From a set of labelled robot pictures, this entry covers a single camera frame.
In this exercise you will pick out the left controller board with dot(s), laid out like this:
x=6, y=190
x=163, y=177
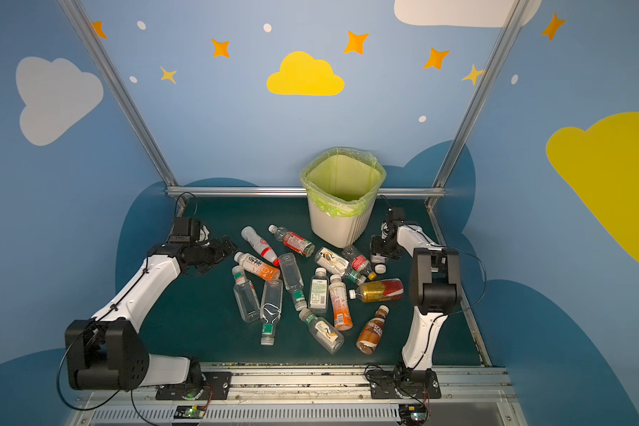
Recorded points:
x=193, y=412

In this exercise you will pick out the controller board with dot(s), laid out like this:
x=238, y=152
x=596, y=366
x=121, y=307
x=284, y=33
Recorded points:
x=413, y=414
x=193, y=412

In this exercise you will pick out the small bottle red label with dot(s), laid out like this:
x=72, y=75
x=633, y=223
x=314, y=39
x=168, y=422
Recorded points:
x=359, y=262

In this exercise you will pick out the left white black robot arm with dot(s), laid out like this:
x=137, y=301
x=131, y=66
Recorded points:
x=105, y=352

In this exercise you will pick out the yellow red tea bottle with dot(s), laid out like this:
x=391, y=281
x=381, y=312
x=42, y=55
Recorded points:
x=381, y=291

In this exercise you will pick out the left aluminium frame post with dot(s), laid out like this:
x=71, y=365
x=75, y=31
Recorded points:
x=82, y=25

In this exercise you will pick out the brown coffee bottle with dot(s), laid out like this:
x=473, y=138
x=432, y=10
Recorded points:
x=372, y=333

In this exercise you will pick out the aluminium frame post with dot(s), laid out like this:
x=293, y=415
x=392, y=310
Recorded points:
x=496, y=60
x=82, y=25

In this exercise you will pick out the clear bottle green white label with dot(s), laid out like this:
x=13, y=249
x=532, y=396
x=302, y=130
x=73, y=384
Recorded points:
x=318, y=302

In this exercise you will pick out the right aluminium frame post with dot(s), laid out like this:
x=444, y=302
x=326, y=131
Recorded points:
x=496, y=60

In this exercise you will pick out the white label green cap bottle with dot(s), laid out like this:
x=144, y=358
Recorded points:
x=335, y=264

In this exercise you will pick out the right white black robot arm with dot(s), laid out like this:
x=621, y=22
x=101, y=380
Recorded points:
x=434, y=291

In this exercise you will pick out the crushed clear bottle green cap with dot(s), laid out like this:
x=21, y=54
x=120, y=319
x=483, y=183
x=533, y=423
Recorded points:
x=271, y=310

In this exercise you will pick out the white orange gradient bottle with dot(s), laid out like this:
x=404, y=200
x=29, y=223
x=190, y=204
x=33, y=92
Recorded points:
x=339, y=299

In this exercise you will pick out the white waste bin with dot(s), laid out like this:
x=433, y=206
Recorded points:
x=337, y=231

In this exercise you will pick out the white bottle red cap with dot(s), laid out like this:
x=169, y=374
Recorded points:
x=260, y=245

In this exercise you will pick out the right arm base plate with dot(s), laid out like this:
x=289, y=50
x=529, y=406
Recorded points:
x=403, y=384

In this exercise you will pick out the clear square bottle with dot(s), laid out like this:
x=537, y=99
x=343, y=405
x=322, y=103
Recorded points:
x=245, y=295

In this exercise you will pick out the clear bottle white yellow label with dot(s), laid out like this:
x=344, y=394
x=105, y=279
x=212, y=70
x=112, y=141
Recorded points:
x=322, y=331

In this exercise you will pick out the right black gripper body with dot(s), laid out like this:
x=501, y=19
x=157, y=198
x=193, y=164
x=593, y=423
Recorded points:
x=378, y=256

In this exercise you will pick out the right controller board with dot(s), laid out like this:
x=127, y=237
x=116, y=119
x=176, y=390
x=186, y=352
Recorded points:
x=413, y=414

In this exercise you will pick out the clear bottle red label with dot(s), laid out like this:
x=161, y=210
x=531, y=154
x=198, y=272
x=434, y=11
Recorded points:
x=292, y=240

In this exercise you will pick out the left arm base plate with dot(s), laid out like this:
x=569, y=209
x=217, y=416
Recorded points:
x=211, y=386

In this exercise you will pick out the white orange label bottle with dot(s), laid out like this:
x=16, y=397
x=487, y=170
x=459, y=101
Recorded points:
x=252, y=264

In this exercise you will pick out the horizontal aluminium frame bar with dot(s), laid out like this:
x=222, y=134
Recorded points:
x=292, y=192

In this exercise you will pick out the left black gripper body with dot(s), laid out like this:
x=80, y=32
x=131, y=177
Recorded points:
x=213, y=253

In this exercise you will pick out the green plastic bin liner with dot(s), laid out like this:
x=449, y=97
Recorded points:
x=343, y=181

